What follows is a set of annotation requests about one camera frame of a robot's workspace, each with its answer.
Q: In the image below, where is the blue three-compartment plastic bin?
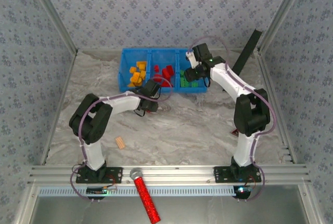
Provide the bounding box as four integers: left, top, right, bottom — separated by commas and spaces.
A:
119, 47, 209, 94

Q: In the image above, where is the small ridged wooden block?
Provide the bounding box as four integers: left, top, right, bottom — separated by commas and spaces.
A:
115, 136, 126, 150

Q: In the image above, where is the long black flat strip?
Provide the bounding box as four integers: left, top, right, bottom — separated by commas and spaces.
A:
221, 29, 263, 93

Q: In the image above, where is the red glitter microphone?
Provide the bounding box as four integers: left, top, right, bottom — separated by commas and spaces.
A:
129, 168, 161, 224

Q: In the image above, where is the small circuit board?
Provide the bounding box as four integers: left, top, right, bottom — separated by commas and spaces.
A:
86, 187, 109, 196
233, 185, 252, 199

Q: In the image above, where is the grey metal sheet panel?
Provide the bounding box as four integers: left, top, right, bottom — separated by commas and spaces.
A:
28, 195, 313, 224

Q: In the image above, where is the aluminium table side rail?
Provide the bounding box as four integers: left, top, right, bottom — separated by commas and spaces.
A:
41, 49, 79, 166
256, 48, 297, 164

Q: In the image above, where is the horizontal aluminium mounting rail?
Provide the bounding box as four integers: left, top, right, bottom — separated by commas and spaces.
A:
27, 163, 312, 186

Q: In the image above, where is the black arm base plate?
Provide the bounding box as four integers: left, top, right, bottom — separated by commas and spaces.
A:
75, 166, 123, 185
213, 166, 262, 183

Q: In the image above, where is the slotted white cable duct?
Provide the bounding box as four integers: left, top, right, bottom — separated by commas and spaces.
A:
39, 185, 252, 198

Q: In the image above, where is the aluminium frame post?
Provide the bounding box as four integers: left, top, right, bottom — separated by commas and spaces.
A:
25, 0, 79, 55
257, 0, 311, 53

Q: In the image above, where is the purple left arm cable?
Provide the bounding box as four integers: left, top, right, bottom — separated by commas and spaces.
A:
70, 76, 174, 203

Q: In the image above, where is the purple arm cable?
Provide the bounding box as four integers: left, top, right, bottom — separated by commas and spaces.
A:
190, 35, 277, 202
70, 76, 174, 203

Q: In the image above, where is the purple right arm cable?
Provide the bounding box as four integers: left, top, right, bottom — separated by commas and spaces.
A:
190, 35, 277, 202

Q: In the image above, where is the aluminium frame strut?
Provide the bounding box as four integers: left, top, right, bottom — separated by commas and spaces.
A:
298, 183, 326, 224
12, 182, 40, 224

